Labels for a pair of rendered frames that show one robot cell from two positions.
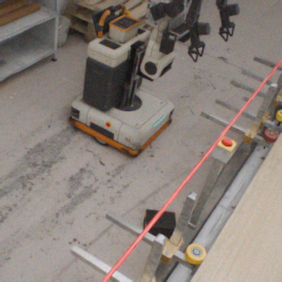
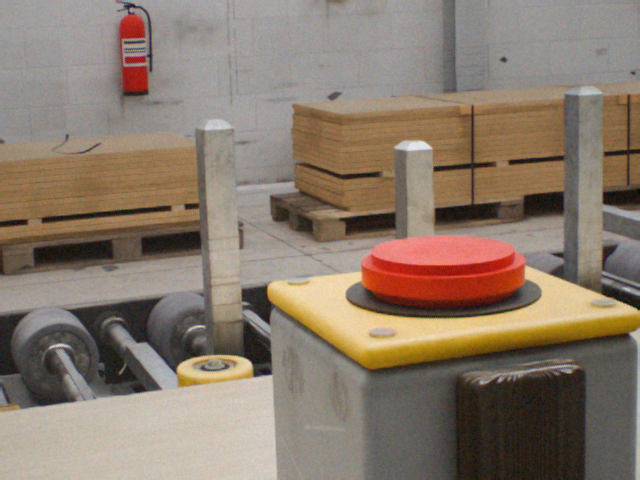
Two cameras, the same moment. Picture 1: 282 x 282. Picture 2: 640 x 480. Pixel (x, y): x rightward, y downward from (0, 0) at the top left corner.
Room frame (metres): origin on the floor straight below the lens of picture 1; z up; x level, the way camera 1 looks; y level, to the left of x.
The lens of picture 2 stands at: (1.57, -0.25, 1.30)
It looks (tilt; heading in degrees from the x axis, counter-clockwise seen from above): 11 degrees down; 223
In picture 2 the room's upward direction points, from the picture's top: 2 degrees counter-clockwise
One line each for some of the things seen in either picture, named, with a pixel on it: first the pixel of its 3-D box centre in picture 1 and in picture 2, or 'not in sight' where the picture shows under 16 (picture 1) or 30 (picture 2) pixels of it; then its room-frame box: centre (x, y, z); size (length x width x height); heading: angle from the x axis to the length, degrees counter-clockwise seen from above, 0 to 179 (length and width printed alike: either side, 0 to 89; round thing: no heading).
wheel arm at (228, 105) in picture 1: (247, 114); not in sight; (2.22, -0.78, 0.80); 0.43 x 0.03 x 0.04; 63
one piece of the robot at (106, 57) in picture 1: (120, 64); not in sight; (2.93, 0.06, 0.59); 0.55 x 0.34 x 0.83; 153
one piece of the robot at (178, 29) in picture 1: (175, 33); not in sight; (2.76, -0.28, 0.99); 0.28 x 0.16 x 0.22; 153
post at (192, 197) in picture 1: (178, 233); not in sight; (1.10, -0.32, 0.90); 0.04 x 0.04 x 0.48; 63
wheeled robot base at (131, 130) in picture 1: (123, 112); not in sight; (2.89, -0.02, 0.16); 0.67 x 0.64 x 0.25; 63
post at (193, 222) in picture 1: (205, 193); not in sight; (1.33, -0.44, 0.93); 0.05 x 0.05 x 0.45; 63
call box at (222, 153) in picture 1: (223, 150); (445, 440); (1.33, -0.44, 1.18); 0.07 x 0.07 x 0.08; 63
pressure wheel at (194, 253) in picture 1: (192, 258); not in sight; (1.02, -0.39, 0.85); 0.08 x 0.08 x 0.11
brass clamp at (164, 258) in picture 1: (171, 248); not in sight; (1.08, -0.31, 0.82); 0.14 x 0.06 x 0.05; 153
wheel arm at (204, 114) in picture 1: (234, 128); not in sight; (2.00, -0.67, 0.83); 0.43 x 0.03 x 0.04; 63
